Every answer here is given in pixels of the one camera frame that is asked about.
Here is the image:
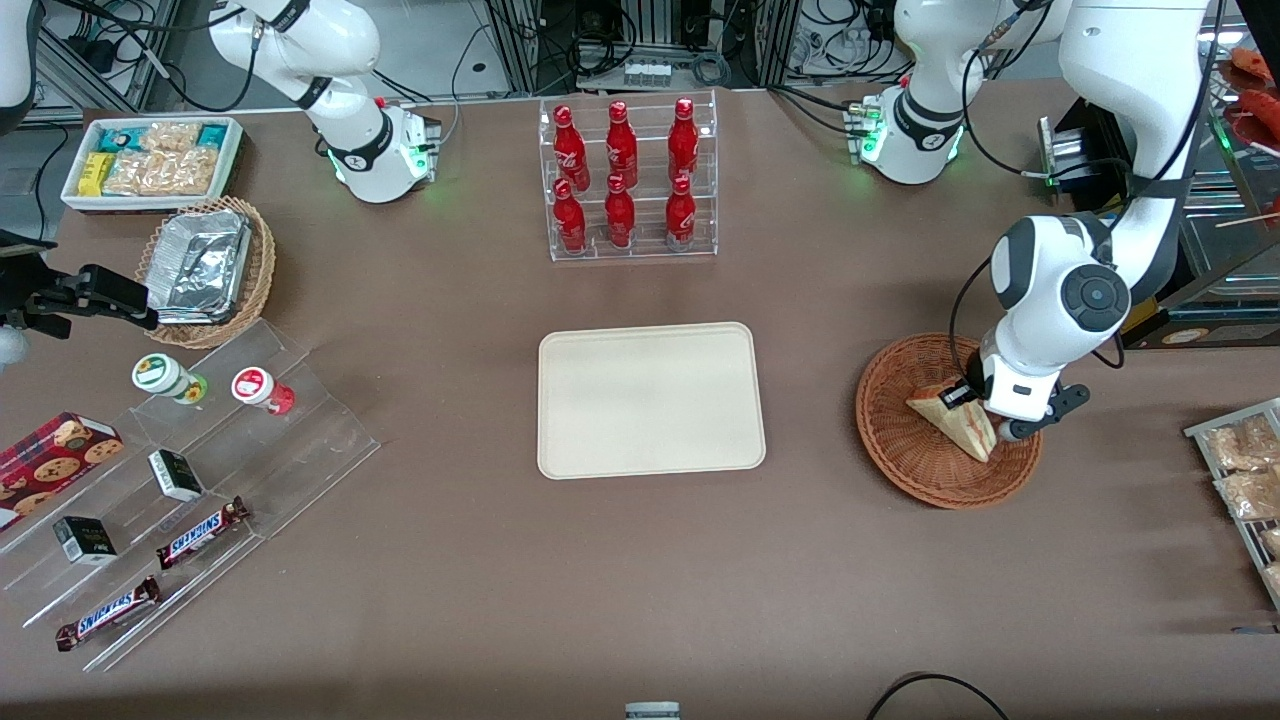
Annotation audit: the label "right arm dark gripper body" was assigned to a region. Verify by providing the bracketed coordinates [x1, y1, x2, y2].
[0, 232, 73, 339]

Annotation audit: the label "triangle sandwich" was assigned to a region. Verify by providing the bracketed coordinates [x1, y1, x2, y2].
[906, 385, 998, 463]

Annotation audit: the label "round brown wicker basket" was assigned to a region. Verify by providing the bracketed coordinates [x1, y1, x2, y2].
[856, 333, 1043, 510]

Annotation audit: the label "oval tan wicker basket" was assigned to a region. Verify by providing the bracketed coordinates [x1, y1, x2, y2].
[135, 196, 277, 350]

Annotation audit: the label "cream plastic tray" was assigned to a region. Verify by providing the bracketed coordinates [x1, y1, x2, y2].
[538, 322, 767, 481]

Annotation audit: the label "green lid white cup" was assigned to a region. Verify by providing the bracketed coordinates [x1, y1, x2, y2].
[132, 354, 209, 405]

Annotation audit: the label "stacked foil trays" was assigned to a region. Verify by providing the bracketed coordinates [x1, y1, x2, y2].
[148, 210, 252, 325]

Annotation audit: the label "white snack bin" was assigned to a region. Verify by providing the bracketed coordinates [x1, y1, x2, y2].
[60, 117, 244, 214]

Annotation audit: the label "clear bag of crackers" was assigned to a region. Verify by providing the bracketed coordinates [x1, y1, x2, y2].
[140, 122, 201, 156]
[103, 148, 219, 196]

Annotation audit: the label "red lid white cup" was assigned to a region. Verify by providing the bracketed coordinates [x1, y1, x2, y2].
[232, 367, 296, 416]

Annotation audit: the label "red plaid cookie box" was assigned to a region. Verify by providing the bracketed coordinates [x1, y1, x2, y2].
[0, 412, 125, 531]

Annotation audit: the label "black machine with yellow panel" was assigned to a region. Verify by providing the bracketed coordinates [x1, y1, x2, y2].
[1038, 95, 1280, 351]

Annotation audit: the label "small black box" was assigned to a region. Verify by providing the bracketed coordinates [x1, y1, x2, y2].
[52, 516, 118, 566]
[148, 449, 205, 503]

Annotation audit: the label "clear bag of snacks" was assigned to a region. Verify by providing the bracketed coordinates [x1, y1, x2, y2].
[1213, 468, 1280, 523]
[1203, 415, 1280, 473]

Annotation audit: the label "clear acrylic step display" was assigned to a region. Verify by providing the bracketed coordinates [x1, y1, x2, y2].
[0, 318, 381, 673]

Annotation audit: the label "snickers chocolate bar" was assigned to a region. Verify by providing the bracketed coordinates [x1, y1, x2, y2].
[156, 497, 250, 571]
[55, 576, 162, 652]

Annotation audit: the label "red cola bottle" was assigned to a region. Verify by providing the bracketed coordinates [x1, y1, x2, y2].
[604, 174, 636, 249]
[553, 178, 588, 254]
[665, 175, 697, 251]
[668, 97, 700, 183]
[605, 100, 639, 189]
[553, 104, 591, 191]

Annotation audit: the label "clear acrylic bottle rack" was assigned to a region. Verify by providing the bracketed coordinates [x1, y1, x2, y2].
[538, 90, 719, 263]

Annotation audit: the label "glass hot food case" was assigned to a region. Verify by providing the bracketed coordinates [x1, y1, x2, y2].
[1205, 15, 1280, 171]

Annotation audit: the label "grey wire tray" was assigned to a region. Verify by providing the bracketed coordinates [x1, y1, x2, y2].
[1185, 398, 1280, 611]

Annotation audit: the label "black cable loop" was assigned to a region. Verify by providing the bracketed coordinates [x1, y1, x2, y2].
[865, 672, 1011, 720]

